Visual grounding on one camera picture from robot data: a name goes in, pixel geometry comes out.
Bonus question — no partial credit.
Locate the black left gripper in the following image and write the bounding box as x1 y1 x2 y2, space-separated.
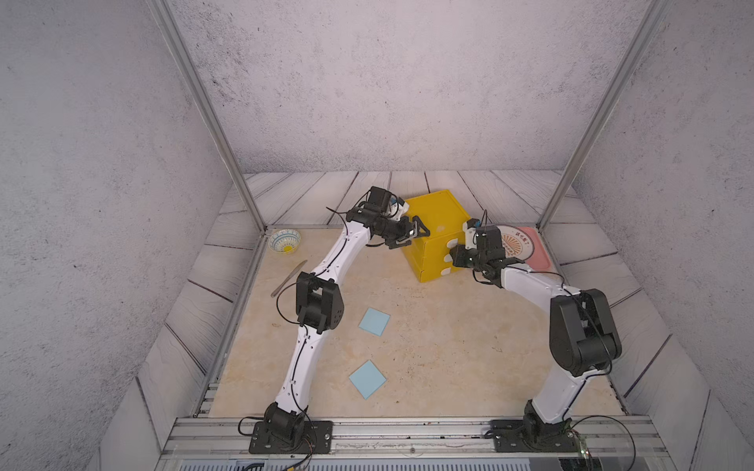
376 215 428 249

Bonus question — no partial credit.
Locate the blue sticky note pad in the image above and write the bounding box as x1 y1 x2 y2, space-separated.
359 308 391 337
349 360 387 400

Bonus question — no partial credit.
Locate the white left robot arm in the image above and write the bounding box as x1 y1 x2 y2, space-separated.
263 199 430 443

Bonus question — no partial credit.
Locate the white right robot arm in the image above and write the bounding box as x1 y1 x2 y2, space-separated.
450 245 622 429

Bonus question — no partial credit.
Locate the yellow plastic drawer cabinet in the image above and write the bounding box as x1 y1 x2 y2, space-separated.
403 190 470 283

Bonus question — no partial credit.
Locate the white orange patterned plate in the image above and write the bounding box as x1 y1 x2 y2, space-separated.
498 225 535 261

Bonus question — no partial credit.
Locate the pink plastic tray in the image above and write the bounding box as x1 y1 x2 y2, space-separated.
518 227 556 271

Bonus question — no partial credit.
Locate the blue patterned small bowl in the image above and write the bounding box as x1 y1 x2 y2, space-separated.
268 229 302 254

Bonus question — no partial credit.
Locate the thin wooden stick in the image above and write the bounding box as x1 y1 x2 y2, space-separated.
270 259 308 298

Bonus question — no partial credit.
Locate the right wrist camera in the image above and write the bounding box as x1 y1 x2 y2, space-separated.
463 218 506 261

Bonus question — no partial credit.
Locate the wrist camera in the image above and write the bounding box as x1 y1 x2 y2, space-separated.
463 218 506 261
365 186 410 221

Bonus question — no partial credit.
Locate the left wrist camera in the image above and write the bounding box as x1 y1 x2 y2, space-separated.
365 186 410 221

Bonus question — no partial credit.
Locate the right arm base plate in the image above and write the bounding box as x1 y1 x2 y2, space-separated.
483 418 581 455

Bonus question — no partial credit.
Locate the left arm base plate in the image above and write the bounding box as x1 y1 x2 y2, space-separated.
249 419 334 455

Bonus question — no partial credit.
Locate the right aluminium frame post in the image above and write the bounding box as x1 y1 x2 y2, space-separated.
535 0 671 234

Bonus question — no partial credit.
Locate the aluminium frame post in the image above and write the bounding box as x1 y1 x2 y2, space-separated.
535 0 671 234
147 0 266 233

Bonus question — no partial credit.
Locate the front aluminium rail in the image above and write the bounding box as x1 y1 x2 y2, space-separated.
156 415 675 470

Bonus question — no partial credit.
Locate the left aluminium frame post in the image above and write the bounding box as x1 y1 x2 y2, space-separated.
147 0 266 233

